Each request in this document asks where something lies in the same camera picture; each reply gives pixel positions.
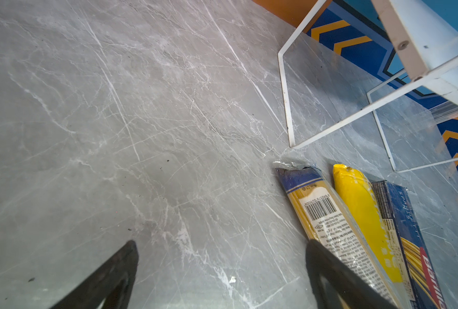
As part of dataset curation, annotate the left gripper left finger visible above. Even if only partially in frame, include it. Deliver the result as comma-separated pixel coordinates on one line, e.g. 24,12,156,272
53,240,139,308

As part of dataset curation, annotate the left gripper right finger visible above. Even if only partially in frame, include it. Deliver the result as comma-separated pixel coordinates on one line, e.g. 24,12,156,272
306,239,396,308

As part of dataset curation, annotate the clear label spaghetti bag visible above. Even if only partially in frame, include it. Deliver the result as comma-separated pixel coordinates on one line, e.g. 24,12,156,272
274,162,403,308

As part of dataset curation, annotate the white two-tier metal shelf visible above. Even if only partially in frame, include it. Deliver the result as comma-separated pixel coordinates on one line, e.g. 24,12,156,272
277,0,458,173

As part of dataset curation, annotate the blue Barilla spaghetti box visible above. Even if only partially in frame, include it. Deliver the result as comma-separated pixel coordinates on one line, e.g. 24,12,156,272
372,180,447,308

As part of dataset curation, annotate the yellow spaghetti bag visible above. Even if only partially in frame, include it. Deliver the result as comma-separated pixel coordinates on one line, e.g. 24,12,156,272
333,164,411,308

